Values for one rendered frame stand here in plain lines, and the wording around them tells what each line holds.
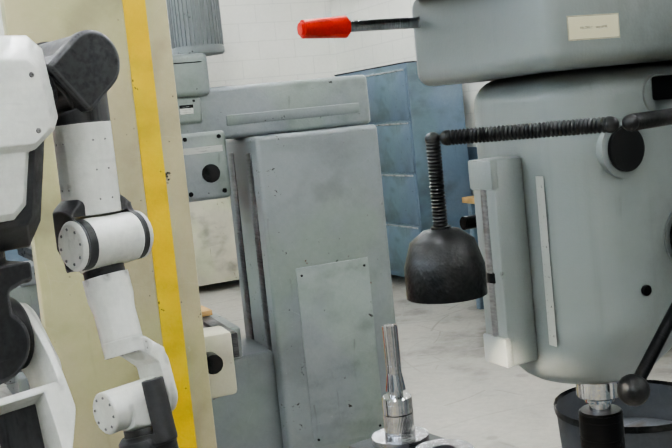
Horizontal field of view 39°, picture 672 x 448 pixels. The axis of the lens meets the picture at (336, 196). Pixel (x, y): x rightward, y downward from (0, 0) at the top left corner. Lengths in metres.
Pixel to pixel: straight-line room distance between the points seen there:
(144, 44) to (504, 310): 1.80
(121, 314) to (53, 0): 1.24
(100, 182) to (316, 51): 9.41
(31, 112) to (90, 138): 0.15
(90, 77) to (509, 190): 0.75
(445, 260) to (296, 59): 9.96
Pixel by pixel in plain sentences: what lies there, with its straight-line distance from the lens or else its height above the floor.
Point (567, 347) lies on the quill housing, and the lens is 0.98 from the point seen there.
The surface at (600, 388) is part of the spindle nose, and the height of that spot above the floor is 1.29.
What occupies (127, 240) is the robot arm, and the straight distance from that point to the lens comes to 1.50.
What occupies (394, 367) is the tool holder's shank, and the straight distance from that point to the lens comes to 1.49.
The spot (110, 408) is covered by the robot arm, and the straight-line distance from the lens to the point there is 1.50.
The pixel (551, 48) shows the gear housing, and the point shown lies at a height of 1.65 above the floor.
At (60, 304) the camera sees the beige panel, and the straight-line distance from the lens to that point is 2.58.
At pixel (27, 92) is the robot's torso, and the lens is 1.38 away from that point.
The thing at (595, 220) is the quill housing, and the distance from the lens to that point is 0.94.
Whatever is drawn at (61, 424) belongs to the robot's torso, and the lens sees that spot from 1.41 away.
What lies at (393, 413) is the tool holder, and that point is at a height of 1.15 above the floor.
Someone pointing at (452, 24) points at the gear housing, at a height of 1.69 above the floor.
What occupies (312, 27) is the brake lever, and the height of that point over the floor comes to 1.70.
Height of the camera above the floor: 1.61
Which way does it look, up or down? 5 degrees down
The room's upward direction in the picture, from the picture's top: 6 degrees counter-clockwise
